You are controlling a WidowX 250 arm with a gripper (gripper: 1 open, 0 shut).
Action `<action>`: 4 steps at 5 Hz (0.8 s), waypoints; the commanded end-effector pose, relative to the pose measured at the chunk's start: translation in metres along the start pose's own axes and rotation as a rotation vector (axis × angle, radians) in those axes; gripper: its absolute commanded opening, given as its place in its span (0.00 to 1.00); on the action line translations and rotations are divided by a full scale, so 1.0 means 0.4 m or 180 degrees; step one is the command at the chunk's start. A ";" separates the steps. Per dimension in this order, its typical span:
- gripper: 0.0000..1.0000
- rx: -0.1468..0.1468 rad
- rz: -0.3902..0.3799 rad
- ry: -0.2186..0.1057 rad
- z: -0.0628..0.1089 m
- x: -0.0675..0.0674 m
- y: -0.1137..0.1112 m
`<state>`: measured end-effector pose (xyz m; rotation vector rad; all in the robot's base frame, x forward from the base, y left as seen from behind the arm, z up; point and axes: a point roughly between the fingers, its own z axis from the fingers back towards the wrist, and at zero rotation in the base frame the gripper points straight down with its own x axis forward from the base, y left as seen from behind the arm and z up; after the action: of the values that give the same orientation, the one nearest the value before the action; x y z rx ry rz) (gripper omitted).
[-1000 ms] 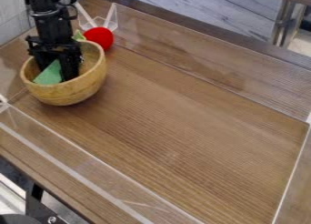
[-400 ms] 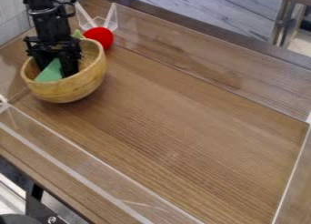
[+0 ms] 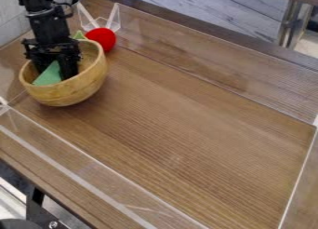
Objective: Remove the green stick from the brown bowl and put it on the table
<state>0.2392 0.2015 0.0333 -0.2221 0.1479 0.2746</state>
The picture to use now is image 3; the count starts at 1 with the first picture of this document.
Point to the red toy radish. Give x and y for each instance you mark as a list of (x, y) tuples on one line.
[(102, 35)]

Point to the brown wooden bowl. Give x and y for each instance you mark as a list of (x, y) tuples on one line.
[(78, 88)]

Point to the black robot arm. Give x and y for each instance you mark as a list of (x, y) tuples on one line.
[(68, 8)]

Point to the clear acrylic front barrier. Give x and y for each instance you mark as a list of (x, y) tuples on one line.
[(100, 195)]

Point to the clear acrylic corner bracket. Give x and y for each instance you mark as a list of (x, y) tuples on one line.
[(90, 23)]

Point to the metal table leg background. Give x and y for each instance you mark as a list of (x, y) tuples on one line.
[(295, 23)]

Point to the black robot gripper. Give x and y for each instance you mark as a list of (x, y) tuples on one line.
[(52, 42)]

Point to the black table frame leg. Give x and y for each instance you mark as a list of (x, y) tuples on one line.
[(38, 214)]

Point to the green rectangular block stick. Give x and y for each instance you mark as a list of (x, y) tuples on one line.
[(50, 76)]

